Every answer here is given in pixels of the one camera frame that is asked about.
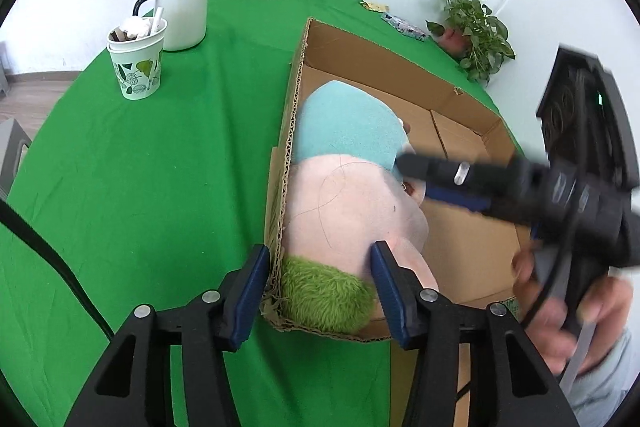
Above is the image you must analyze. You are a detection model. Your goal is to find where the pink pig plush toy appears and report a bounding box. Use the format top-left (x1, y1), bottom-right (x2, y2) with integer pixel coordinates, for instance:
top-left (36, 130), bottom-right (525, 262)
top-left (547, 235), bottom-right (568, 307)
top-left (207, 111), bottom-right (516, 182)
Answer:
top-left (280, 80), bottom-right (438, 335)

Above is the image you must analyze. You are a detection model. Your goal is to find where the grey sleeve forearm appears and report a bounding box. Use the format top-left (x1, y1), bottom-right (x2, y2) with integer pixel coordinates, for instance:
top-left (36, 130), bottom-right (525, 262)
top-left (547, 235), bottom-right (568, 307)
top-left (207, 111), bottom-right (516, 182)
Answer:
top-left (567, 329), bottom-right (632, 427)

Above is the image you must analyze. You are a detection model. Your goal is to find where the person's right hand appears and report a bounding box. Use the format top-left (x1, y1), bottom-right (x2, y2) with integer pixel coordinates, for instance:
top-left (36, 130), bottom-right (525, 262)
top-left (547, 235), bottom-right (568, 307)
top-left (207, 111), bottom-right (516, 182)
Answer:
top-left (512, 241), bottom-right (634, 375)

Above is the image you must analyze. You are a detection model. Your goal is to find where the large open cardboard box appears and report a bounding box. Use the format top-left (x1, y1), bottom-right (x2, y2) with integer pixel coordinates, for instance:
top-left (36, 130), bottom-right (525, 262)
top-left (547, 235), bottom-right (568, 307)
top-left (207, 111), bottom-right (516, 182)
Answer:
top-left (262, 20), bottom-right (527, 343)

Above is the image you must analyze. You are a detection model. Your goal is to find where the right potted green plant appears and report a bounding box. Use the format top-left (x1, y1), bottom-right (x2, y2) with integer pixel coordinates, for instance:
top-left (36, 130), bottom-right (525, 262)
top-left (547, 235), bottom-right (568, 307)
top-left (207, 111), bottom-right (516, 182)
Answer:
top-left (426, 0), bottom-right (516, 84)

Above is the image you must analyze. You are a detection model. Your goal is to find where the patterned tissue pack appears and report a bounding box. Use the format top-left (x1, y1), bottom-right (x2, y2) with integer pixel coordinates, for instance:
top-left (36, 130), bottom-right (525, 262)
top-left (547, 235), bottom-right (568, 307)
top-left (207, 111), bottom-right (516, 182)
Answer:
top-left (381, 12), bottom-right (428, 41)

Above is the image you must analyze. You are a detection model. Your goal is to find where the yellow paper packet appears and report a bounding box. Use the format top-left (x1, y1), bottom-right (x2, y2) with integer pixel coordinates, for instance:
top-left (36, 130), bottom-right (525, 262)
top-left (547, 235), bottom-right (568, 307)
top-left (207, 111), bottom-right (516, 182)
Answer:
top-left (360, 0), bottom-right (388, 13)

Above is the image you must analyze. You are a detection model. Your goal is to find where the grey plastic stool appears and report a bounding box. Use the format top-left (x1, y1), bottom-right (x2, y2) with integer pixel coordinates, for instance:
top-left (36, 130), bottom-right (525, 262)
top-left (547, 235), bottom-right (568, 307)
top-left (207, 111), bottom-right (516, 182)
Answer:
top-left (1, 42), bottom-right (32, 200)

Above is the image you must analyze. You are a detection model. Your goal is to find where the white mug black lid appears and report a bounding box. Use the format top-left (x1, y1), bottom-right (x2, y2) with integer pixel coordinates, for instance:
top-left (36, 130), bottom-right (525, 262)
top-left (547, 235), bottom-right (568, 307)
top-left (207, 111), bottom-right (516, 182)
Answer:
top-left (132, 0), bottom-right (208, 52)

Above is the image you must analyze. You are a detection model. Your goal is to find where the leaf pattern paper cup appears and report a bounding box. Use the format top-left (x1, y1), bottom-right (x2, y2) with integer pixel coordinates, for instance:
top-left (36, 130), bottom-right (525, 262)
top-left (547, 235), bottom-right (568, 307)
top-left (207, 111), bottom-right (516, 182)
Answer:
top-left (107, 8), bottom-right (167, 101)

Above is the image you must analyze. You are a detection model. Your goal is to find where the black cable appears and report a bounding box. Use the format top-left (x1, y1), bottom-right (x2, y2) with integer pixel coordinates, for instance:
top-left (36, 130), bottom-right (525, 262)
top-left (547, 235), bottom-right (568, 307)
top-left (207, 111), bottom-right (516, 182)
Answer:
top-left (0, 198), bottom-right (116, 341)

